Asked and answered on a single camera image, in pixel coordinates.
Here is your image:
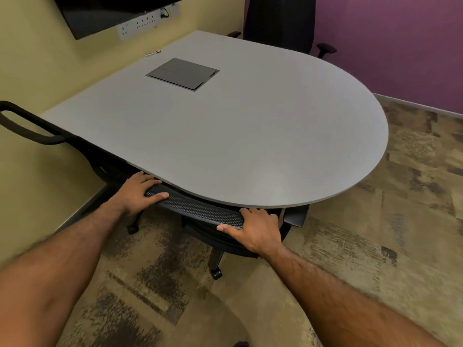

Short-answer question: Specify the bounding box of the person's left hand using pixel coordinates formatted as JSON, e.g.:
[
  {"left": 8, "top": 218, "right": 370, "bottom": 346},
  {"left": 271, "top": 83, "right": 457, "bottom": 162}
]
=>
[{"left": 108, "top": 171, "right": 170, "bottom": 218}]

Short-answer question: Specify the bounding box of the person's right forearm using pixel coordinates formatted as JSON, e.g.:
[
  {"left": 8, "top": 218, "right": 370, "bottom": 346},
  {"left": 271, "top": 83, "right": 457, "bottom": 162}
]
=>
[{"left": 264, "top": 245, "right": 448, "bottom": 347}]

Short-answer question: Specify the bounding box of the grey meeting table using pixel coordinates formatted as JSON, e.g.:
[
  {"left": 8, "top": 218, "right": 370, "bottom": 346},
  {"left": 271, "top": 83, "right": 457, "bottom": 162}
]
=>
[{"left": 39, "top": 29, "right": 390, "bottom": 209}]

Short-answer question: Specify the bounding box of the white wall socket panel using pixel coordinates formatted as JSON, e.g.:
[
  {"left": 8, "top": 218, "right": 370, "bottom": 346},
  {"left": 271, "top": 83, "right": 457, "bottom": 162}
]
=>
[{"left": 115, "top": 2, "right": 181, "bottom": 41}]

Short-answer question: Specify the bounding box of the grey table cable box lid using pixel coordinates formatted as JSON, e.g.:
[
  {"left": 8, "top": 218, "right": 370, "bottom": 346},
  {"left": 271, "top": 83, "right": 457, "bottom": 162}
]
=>
[{"left": 146, "top": 57, "right": 220, "bottom": 92}]

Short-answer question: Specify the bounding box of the black perforated-back office chair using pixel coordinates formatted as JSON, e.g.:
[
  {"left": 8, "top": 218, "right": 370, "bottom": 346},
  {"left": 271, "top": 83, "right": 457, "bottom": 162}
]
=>
[{"left": 144, "top": 184, "right": 311, "bottom": 280}]

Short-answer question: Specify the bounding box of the black wall television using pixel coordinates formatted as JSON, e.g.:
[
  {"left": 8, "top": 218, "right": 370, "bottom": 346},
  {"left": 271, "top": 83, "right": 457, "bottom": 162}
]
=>
[{"left": 52, "top": 0, "right": 191, "bottom": 40}]

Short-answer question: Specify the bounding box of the person's left forearm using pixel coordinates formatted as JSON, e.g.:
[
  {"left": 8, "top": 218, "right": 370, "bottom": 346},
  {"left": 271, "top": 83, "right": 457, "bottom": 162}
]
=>
[{"left": 0, "top": 204, "right": 127, "bottom": 347}]

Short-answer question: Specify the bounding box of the person's right hand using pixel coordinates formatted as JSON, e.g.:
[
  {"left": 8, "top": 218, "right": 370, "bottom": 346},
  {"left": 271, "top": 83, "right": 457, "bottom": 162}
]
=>
[{"left": 216, "top": 207, "right": 286, "bottom": 260}]

